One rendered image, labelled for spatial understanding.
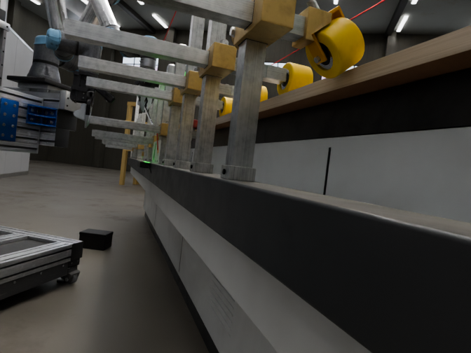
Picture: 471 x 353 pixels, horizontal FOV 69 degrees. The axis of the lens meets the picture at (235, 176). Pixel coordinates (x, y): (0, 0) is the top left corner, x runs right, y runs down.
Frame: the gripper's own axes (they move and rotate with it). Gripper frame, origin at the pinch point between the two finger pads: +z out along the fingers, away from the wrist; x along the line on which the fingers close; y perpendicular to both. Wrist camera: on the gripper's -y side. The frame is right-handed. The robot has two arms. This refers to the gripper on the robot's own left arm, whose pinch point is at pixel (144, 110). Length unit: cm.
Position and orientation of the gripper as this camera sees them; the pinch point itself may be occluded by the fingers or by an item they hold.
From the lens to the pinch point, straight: 173.3
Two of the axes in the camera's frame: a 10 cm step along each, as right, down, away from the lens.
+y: -6.3, -0.9, 7.7
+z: -1.1, 9.9, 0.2
